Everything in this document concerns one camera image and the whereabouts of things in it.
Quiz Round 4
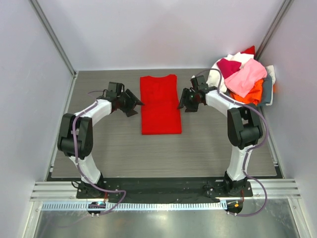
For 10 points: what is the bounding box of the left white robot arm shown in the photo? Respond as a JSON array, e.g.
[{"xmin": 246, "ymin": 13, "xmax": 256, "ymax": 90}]
[{"xmin": 57, "ymin": 82, "xmax": 144, "ymax": 198}]

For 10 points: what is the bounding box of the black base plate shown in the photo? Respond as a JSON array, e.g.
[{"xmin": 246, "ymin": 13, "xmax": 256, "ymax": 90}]
[{"xmin": 76, "ymin": 176, "xmax": 253, "ymax": 202}]

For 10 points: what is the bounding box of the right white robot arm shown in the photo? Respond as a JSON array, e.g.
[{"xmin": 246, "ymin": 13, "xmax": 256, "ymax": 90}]
[{"xmin": 178, "ymin": 75, "xmax": 263, "ymax": 196}]

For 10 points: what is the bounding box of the right aluminium frame post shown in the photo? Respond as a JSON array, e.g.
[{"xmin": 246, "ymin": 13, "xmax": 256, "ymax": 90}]
[{"xmin": 255, "ymin": 0, "xmax": 294, "ymax": 60}]

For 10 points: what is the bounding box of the pink t shirt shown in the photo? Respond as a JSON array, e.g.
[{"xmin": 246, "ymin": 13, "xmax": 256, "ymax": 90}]
[{"xmin": 224, "ymin": 59, "xmax": 267, "ymax": 98}]

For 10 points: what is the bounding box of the white slotted cable duct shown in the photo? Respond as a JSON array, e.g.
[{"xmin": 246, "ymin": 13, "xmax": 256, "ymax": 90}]
[{"xmin": 42, "ymin": 201, "xmax": 227, "ymax": 212}]

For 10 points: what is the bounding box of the magenta t shirt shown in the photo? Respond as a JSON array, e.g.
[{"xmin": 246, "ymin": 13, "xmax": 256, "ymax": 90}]
[{"xmin": 216, "ymin": 59, "xmax": 241, "ymax": 79}]

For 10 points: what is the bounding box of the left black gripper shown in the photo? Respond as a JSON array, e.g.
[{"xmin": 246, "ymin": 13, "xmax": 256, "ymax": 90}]
[{"xmin": 117, "ymin": 89, "xmax": 144, "ymax": 117}]

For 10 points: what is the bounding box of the red t shirt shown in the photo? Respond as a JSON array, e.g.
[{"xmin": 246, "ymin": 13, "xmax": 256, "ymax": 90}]
[{"xmin": 140, "ymin": 74, "xmax": 182, "ymax": 135}]

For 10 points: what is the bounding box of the aluminium frame post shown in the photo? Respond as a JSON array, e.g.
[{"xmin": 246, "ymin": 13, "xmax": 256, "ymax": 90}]
[
  {"xmin": 255, "ymin": 0, "xmax": 294, "ymax": 60},
  {"xmin": 29, "ymin": 0, "xmax": 77, "ymax": 78}
]

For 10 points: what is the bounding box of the orange t shirt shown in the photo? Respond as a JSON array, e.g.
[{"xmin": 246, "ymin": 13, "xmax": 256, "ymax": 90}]
[{"xmin": 229, "ymin": 79, "xmax": 275, "ymax": 106}]

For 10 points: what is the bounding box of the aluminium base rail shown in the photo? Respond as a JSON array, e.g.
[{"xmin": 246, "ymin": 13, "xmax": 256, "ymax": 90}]
[{"xmin": 30, "ymin": 179, "xmax": 300, "ymax": 203}]

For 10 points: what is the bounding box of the left aluminium frame post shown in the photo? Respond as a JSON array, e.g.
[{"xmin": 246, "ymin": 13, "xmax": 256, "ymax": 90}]
[{"xmin": 29, "ymin": 0, "xmax": 77, "ymax": 78}]

